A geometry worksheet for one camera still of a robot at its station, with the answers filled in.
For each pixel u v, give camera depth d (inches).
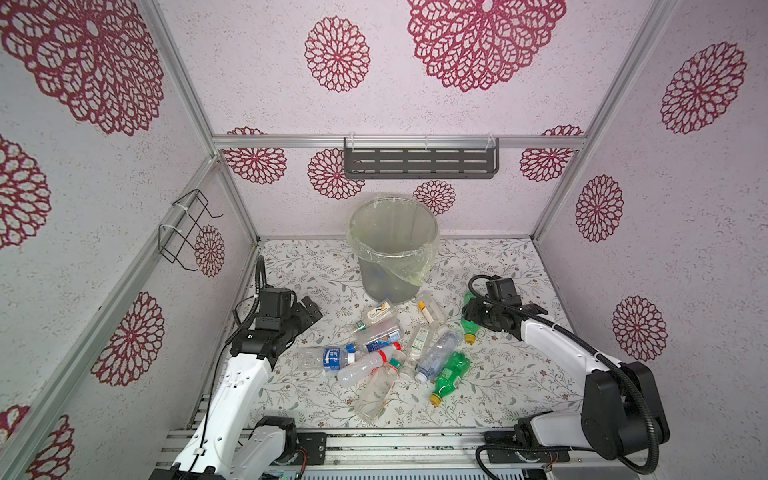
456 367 34.3
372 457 28.7
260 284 23.4
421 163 36.8
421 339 34.5
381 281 40.6
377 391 32.7
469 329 34.2
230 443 16.1
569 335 20.7
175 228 29.2
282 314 23.8
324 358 32.8
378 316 36.3
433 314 38.4
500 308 26.5
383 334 35.3
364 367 32.6
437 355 35.1
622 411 16.4
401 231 40.1
